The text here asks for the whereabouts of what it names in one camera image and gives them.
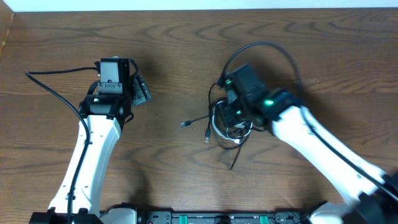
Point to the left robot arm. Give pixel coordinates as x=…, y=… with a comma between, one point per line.
x=102, y=114

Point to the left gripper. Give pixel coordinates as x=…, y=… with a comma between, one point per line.
x=140, y=90

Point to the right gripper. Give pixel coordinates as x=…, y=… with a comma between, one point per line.
x=229, y=115

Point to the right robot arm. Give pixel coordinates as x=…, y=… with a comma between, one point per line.
x=369, y=194

